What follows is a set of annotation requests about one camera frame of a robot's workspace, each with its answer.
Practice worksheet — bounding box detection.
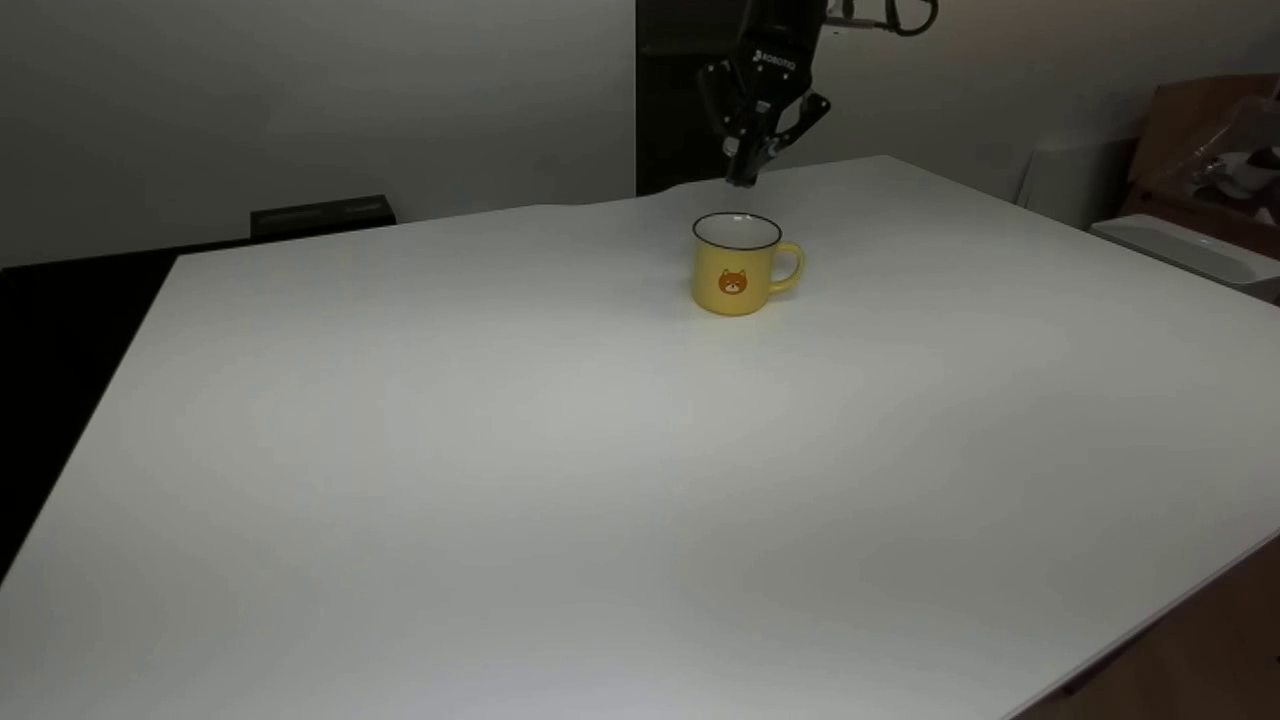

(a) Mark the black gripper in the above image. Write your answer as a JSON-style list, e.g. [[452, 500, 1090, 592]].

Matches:
[[702, 46, 835, 188]]

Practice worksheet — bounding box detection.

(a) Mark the yellow enamel mug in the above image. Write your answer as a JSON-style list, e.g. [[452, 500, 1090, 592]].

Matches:
[[690, 210, 810, 319]]

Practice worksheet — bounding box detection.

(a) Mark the dark vertical pillar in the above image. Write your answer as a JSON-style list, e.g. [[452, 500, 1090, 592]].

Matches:
[[633, 0, 788, 200]]

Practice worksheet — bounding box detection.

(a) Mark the white bin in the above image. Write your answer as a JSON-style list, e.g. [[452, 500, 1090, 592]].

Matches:
[[1017, 124, 1139, 231]]

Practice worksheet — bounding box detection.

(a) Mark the brown cardboard box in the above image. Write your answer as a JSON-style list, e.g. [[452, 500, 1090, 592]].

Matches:
[[1125, 71, 1280, 227]]

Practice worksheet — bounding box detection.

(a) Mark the white flat box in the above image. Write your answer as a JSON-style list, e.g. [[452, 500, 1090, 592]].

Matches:
[[1090, 210, 1280, 307]]

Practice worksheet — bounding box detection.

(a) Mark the black low box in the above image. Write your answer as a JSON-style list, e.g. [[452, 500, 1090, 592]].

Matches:
[[248, 192, 399, 245]]

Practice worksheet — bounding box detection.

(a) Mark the black cable loop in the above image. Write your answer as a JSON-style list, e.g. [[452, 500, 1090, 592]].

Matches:
[[821, 0, 943, 41]]

